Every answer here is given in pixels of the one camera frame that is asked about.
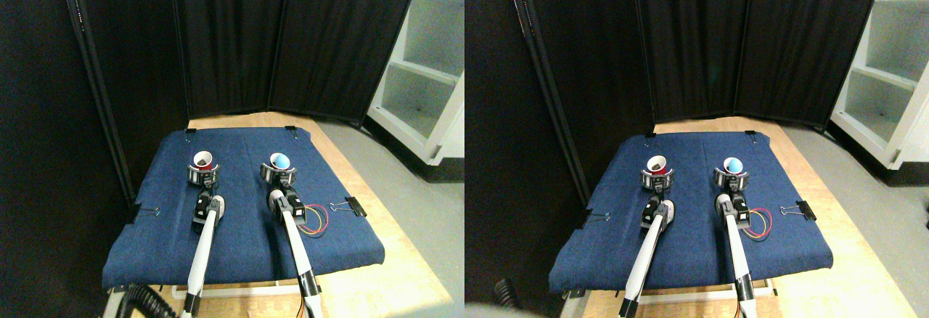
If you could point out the dark blue cloth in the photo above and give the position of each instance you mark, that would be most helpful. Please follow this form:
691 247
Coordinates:
247 245
697 253

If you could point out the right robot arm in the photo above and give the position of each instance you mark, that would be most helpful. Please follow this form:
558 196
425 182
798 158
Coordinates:
737 249
294 245

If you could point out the white shelf unit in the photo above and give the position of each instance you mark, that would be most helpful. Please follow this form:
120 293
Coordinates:
896 42
435 35

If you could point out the red cup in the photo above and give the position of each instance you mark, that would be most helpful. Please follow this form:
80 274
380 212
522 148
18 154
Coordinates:
733 174
657 165
203 160
280 170

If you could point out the black curtain stand pole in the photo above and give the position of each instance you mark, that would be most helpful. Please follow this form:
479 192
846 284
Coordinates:
549 86
101 86

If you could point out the blue ball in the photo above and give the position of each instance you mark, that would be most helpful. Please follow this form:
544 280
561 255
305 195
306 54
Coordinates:
733 165
280 160

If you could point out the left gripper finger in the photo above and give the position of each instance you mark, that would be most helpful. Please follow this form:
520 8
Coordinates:
647 183
668 183
214 179
194 178

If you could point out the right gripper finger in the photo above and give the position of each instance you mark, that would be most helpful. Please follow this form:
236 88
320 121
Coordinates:
742 182
292 180
268 180
720 182

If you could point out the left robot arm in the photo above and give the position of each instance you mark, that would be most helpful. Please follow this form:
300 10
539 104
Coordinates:
648 249
203 245

